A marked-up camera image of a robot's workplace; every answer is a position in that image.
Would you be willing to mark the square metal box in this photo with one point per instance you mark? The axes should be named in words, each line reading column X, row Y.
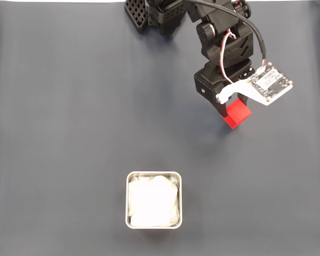
column 127, row 200

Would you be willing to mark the red cube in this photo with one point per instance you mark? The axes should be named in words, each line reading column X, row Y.
column 237, row 116

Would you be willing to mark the white camera board mount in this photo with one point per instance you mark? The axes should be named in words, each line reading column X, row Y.
column 269, row 85

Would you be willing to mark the white cloth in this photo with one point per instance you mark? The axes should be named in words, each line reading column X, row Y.
column 153, row 200

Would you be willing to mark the dark blue-grey table mat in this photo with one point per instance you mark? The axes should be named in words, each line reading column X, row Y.
column 69, row 133

